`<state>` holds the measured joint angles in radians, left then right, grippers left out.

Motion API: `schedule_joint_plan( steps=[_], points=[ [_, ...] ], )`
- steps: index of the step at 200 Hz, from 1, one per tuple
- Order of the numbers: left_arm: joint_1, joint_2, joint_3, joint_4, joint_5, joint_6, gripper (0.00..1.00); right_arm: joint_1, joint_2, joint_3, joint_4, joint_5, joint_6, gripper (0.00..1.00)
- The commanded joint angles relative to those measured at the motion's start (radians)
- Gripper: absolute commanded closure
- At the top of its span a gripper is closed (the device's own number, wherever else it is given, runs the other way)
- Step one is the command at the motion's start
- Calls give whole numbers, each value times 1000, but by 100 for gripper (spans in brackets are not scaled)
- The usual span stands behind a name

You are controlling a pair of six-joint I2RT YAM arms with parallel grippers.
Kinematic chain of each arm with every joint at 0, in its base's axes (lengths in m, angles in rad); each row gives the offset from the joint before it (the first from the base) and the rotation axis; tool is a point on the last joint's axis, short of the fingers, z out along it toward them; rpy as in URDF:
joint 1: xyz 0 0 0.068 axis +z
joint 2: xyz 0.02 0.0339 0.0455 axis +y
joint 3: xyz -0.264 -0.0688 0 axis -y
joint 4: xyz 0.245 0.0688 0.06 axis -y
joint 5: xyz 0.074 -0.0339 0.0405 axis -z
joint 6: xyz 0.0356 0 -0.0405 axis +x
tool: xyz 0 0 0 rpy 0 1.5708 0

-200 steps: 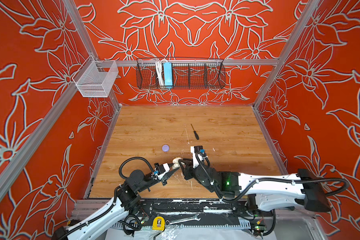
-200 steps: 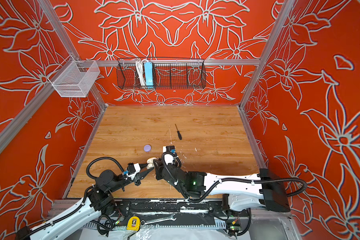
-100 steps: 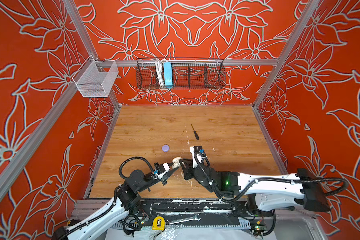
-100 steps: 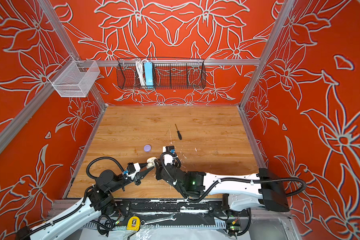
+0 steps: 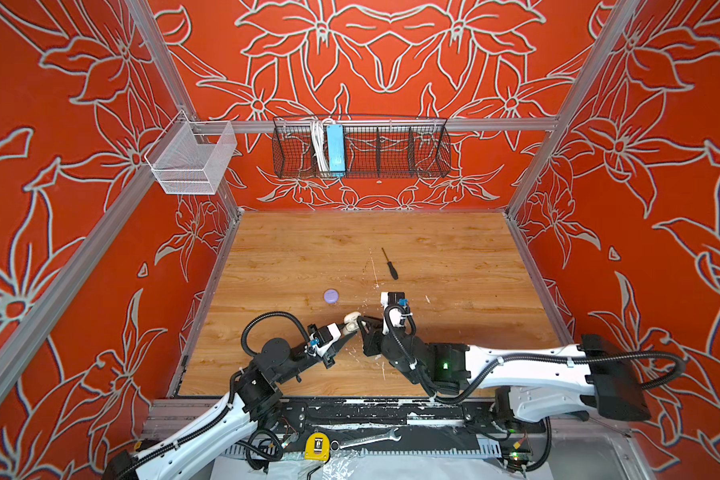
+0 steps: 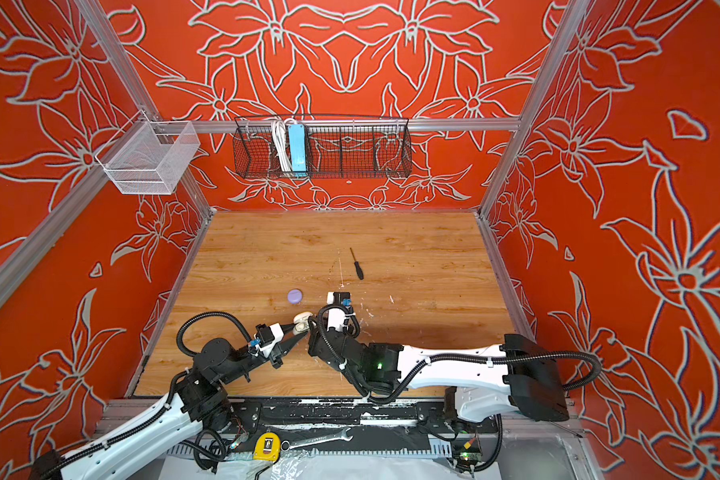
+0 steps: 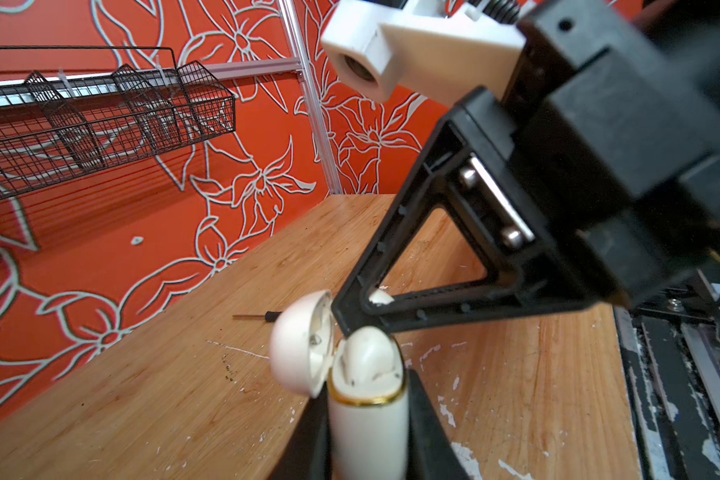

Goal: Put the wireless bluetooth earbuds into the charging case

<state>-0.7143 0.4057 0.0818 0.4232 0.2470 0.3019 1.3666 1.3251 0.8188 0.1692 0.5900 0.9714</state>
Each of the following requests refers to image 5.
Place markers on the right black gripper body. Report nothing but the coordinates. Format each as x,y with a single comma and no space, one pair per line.
375,344

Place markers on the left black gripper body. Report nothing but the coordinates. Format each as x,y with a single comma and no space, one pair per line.
326,362

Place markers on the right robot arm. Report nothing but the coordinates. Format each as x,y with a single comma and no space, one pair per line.
528,385

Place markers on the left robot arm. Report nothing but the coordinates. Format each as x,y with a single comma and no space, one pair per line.
246,414

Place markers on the black screwdriver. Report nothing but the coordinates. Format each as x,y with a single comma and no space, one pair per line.
392,270

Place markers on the silver wrench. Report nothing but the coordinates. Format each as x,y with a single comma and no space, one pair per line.
391,435

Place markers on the yellow tape measure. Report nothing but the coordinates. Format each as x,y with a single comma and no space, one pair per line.
317,447

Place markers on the light blue power bank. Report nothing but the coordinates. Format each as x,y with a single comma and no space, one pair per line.
336,149

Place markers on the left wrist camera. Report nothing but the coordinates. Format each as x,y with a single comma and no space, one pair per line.
320,339

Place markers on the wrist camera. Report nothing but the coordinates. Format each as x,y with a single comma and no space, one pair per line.
320,339
395,310

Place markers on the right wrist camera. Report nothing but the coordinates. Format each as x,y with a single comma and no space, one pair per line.
395,310

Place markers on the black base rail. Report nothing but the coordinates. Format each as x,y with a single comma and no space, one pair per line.
345,413

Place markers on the black wire wall basket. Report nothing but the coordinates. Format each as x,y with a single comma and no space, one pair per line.
376,147

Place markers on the white mesh wall basket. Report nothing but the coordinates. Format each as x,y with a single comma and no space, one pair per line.
190,157

